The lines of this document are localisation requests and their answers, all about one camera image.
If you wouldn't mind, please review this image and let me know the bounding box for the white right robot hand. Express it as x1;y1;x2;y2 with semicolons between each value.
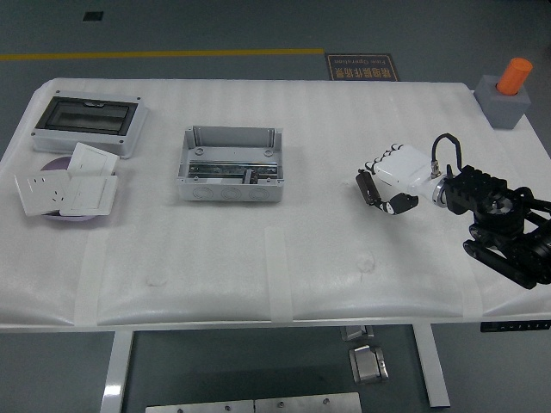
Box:
361;144;441;215

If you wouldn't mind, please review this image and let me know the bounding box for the open grey junction box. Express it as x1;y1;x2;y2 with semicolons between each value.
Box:
175;125;285;203

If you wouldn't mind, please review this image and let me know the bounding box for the grey block holder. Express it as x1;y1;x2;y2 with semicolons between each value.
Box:
474;75;531;130

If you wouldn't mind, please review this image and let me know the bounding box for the black floor sign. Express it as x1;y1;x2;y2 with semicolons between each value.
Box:
325;53;401;82

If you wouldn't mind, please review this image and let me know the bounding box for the white foam table mat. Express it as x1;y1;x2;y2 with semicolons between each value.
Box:
0;77;551;330

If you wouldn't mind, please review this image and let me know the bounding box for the orange cylinder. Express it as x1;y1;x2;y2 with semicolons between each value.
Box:
495;57;534;96

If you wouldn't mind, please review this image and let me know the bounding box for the small silver metal block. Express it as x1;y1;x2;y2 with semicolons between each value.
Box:
339;325;375;342

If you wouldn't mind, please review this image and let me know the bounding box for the black table control panel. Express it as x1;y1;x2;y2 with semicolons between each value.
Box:
480;320;551;333

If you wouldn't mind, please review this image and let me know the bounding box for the large silver metal block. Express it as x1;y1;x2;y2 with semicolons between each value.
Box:
348;343;391;385

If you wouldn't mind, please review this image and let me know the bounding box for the white table leg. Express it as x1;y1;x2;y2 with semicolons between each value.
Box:
99;330;135;413
411;323;452;409

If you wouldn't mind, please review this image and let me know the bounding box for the grey metal plate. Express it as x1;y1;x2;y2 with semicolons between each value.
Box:
145;399;255;413
253;391;362;413

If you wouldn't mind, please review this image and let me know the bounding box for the yellow floor line tape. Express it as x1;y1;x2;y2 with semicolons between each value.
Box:
0;47;325;62

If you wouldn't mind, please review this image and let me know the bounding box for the purple round plate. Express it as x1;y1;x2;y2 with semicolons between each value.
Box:
36;157;120;224

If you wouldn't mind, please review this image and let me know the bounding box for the metal mounting rail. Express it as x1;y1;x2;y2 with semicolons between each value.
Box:
188;159;280;178

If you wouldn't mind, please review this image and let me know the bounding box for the white wall switch panel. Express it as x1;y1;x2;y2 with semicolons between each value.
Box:
67;142;120;176
59;175;119;216

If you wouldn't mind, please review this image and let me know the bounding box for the grey enclosure with dark cover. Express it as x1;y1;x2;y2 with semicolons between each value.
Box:
30;89;150;160

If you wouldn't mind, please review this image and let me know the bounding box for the white wall socket panel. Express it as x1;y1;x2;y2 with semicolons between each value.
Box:
13;170;74;217

